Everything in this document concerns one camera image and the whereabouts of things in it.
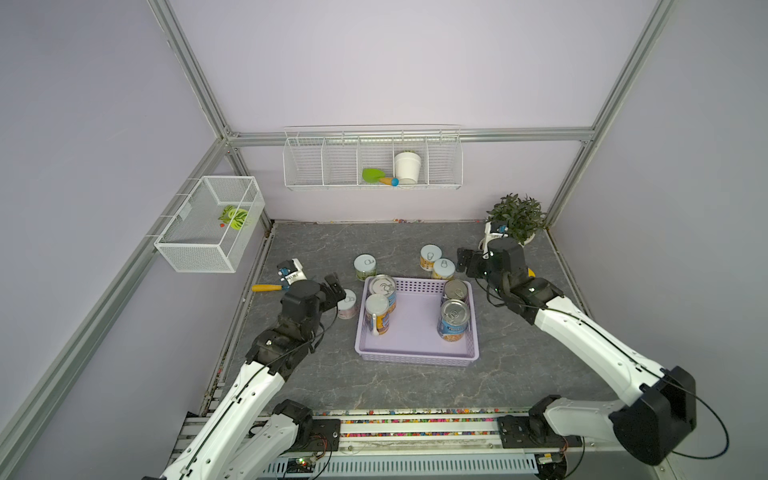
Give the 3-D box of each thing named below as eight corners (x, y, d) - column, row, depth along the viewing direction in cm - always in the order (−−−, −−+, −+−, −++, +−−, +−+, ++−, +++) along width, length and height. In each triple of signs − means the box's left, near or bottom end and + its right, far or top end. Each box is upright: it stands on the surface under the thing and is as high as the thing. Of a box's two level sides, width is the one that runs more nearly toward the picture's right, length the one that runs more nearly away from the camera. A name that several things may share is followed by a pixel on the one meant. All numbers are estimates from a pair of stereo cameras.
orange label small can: (415, 264, 110) (415, 254, 106) (427, 251, 114) (428, 241, 110) (430, 274, 108) (432, 264, 103) (442, 260, 112) (444, 249, 107)
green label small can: (354, 282, 105) (352, 272, 100) (356, 262, 110) (354, 252, 106) (375, 282, 105) (374, 272, 100) (376, 262, 110) (375, 252, 106)
